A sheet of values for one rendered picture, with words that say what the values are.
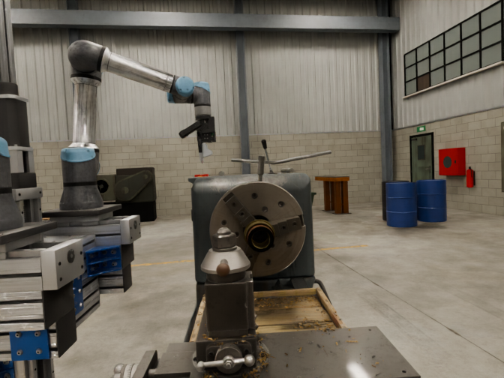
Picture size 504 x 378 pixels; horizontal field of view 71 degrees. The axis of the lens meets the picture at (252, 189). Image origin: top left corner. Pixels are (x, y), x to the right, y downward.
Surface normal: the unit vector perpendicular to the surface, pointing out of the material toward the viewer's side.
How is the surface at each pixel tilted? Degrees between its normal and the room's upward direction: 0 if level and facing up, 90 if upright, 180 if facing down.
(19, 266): 90
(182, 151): 90
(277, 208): 90
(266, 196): 90
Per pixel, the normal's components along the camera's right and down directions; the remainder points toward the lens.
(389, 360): -0.05, -1.00
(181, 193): 0.16, 0.04
